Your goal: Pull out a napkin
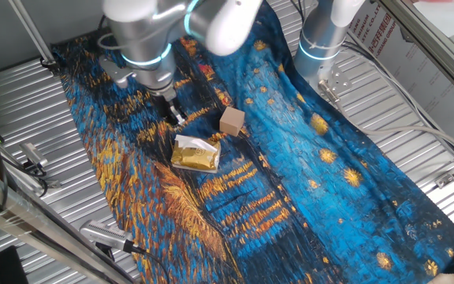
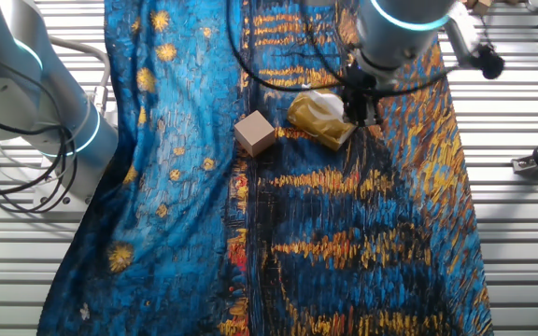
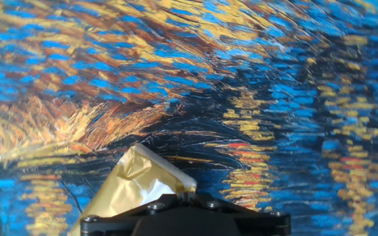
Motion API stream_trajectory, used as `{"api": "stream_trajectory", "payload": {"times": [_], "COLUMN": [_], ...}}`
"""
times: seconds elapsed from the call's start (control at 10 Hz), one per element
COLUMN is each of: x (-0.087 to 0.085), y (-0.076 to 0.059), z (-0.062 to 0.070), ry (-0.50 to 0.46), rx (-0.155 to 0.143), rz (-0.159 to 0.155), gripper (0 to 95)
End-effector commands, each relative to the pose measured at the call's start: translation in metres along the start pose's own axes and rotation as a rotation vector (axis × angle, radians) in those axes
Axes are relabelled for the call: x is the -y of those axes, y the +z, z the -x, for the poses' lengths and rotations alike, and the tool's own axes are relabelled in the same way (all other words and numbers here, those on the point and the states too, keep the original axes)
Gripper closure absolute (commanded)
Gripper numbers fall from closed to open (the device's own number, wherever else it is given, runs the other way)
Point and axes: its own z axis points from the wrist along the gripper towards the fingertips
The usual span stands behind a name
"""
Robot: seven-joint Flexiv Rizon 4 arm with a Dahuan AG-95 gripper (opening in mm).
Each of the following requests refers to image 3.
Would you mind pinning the gold tissue pack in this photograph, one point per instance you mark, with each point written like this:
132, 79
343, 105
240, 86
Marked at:
126, 183

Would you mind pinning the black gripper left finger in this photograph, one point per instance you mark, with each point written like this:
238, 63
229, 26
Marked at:
117, 221

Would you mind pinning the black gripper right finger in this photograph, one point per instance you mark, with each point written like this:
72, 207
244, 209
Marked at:
261, 223

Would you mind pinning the blue yellow painting-print cloth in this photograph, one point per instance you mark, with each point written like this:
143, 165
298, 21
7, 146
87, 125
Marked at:
208, 82

